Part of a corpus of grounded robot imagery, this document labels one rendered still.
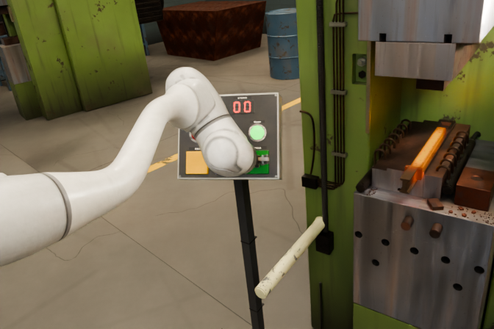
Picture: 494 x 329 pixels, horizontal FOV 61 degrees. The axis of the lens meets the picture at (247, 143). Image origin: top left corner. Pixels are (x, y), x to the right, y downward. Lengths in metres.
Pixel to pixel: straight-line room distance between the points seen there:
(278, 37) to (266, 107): 4.46
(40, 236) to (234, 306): 1.76
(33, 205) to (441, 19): 0.97
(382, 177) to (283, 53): 4.60
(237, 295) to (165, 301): 0.38
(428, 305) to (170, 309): 1.33
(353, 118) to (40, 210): 1.10
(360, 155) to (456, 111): 0.42
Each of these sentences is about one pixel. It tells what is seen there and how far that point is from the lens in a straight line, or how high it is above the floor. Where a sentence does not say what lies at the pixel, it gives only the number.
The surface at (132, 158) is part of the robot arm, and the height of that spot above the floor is 1.31.
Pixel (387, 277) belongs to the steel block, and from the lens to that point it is 1.47.
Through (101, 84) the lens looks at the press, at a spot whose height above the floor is 0.29.
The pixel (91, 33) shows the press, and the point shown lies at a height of 0.94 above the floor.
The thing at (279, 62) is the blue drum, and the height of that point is 0.24.
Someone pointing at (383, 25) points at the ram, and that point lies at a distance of 1.20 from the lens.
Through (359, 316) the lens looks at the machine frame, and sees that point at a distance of 1.64.
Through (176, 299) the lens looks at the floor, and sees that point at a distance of 2.39.
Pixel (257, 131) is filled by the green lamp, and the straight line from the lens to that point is 1.35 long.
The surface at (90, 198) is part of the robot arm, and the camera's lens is 0.65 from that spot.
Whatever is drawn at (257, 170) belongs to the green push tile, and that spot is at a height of 0.98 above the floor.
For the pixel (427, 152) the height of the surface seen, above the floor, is 1.01.
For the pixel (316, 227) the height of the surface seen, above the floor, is 0.64.
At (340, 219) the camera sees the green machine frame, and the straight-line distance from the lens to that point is 1.68.
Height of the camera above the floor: 1.61
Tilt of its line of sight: 24 degrees down
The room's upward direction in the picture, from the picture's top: 6 degrees counter-clockwise
